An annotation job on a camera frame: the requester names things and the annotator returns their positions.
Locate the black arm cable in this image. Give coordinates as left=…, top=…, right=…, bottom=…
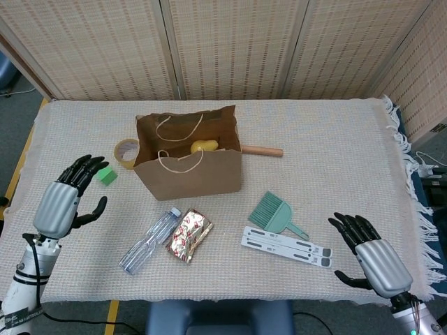
left=21, top=232, right=147, bottom=335

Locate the beige woven table cloth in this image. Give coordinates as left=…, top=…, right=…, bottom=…
left=0, top=96, right=439, bottom=308

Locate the teal hand brush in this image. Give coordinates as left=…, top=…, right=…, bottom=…
left=247, top=191, right=310, bottom=241

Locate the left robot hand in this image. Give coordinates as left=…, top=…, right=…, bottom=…
left=33, top=155, right=110, bottom=240

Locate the wooden rolling stick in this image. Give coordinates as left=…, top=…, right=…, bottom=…
left=242, top=144, right=284, bottom=158

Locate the white folding stand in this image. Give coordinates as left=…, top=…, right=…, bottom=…
left=240, top=225, right=334, bottom=269

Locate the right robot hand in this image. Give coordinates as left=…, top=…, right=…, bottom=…
left=328, top=211, right=414, bottom=299

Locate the brown paper bag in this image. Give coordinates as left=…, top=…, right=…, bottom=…
left=134, top=105, right=244, bottom=202

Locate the woven folding screen panel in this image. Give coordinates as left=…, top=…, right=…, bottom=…
left=369, top=0, right=447, bottom=144
left=161, top=0, right=310, bottom=101
left=283, top=0, right=436, bottom=101
left=0, top=0, right=177, bottom=102

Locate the gold red snack packet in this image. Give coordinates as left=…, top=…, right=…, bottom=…
left=165, top=208, right=214, bottom=262

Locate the green cube block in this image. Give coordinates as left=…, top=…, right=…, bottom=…
left=96, top=165, right=117, bottom=187

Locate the yellowish tape roll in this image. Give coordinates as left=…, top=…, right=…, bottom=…
left=113, top=138, right=140, bottom=171

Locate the transparent water bottle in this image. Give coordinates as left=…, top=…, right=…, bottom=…
left=119, top=206, right=182, bottom=276

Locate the black box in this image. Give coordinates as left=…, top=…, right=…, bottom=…
left=420, top=167, right=447, bottom=210

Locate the yellow pear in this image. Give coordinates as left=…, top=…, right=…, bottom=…
left=190, top=139, right=220, bottom=154

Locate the blue padded seat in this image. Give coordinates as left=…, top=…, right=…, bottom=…
left=145, top=299, right=294, bottom=335

